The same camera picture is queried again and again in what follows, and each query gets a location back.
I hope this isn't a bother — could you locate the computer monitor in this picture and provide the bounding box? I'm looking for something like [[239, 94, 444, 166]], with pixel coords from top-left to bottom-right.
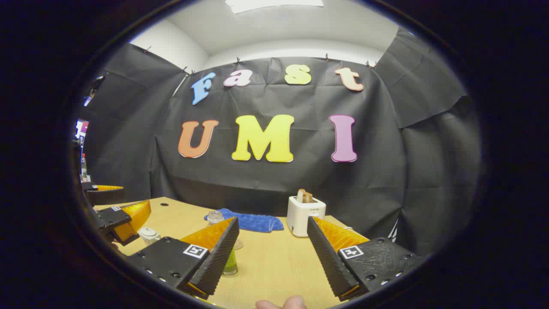
[[75, 119, 90, 142]]

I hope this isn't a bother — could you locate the black backdrop cloth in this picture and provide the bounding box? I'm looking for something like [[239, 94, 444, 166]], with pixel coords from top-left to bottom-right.
[[79, 27, 483, 258]]

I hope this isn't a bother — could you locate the clear green label water bottle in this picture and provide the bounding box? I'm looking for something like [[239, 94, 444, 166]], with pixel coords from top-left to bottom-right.
[[207, 210, 239, 277]]

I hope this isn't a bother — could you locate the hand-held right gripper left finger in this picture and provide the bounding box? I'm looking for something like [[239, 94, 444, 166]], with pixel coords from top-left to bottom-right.
[[127, 217, 240, 300]]

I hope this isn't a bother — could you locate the white toaster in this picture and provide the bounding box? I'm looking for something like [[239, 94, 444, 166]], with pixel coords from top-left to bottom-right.
[[287, 195, 326, 237]]

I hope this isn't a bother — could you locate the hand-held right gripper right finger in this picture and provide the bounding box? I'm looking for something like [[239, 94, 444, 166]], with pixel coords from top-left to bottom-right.
[[307, 216, 425, 301]]

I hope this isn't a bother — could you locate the ceiling light panel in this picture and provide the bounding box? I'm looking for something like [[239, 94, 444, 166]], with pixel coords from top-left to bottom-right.
[[225, 0, 324, 14]]

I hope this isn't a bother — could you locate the blue towel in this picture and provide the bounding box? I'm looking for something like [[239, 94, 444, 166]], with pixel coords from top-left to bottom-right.
[[204, 208, 284, 233]]

